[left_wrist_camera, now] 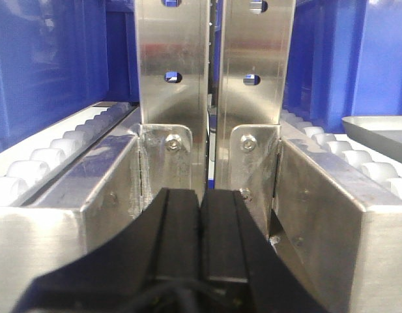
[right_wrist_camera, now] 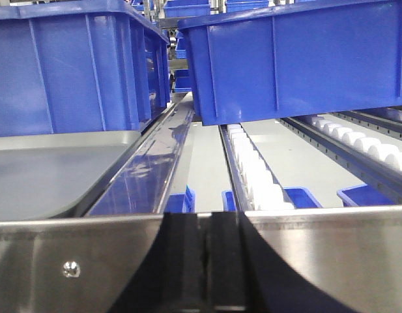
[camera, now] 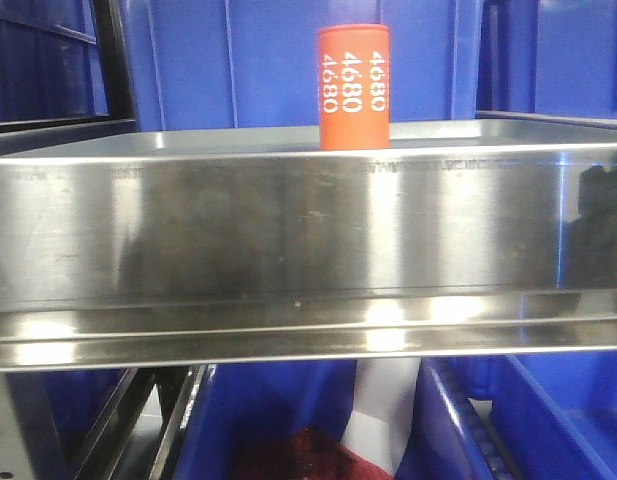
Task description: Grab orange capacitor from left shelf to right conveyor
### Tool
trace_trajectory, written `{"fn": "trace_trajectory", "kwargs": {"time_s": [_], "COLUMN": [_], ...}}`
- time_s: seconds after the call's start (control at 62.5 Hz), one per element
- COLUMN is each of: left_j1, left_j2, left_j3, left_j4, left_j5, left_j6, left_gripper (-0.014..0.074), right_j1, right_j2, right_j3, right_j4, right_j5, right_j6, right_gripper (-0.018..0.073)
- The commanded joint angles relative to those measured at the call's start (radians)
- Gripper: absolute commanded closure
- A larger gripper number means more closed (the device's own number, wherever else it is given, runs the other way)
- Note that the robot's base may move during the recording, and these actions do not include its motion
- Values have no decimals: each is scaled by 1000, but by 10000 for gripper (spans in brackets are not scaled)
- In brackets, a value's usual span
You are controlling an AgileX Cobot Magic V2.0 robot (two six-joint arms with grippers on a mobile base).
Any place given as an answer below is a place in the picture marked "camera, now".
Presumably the orange cylindrical capacitor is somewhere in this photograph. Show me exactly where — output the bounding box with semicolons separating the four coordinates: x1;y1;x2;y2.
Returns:
317;23;391;150

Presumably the silver metal tray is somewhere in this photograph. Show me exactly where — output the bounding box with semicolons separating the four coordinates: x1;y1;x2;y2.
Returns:
0;119;617;308

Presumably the blue bin lower middle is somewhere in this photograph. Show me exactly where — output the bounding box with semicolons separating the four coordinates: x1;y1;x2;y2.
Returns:
171;357;423;480

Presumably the blue plastic bin behind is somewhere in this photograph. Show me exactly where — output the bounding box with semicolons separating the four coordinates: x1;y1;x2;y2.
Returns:
120;1;484;131

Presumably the dark red cloth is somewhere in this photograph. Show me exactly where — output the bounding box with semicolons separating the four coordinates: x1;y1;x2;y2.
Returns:
228;426;393;480

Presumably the blue bin lower right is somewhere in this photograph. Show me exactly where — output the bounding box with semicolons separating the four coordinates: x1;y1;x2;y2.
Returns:
396;351;617;479

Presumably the black shelf upright post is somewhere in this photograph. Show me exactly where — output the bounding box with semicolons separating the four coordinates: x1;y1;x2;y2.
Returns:
91;0;135;120

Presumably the steel shelf front rail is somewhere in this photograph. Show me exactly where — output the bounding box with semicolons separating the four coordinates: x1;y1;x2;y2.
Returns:
0;289;617;372

